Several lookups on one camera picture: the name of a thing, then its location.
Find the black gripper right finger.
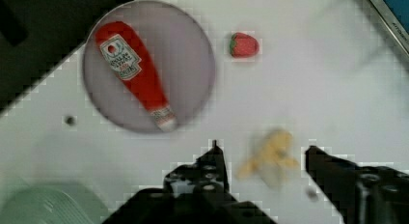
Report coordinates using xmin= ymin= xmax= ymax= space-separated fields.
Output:
xmin=305 ymin=146 xmax=409 ymax=224

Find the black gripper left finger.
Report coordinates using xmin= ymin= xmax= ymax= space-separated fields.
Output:
xmin=101 ymin=141 xmax=277 ymax=224

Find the yellow plush peeled banana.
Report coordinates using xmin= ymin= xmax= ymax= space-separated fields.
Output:
xmin=235 ymin=129 xmax=299 ymax=188

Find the black toaster oven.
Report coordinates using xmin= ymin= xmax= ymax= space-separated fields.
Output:
xmin=368 ymin=0 xmax=409 ymax=55

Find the grey round plate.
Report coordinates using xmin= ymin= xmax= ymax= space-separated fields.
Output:
xmin=83 ymin=0 xmax=216 ymax=133

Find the light green bowl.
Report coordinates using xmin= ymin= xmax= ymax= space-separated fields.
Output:
xmin=1 ymin=182 xmax=109 ymax=224

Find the red toy strawberry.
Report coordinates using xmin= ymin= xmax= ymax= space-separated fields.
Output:
xmin=229 ymin=32 xmax=259 ymax=58

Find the red ketchup bottle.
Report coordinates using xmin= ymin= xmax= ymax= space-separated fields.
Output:
xmin=95 ymin=21 xmax=177 ymax=131

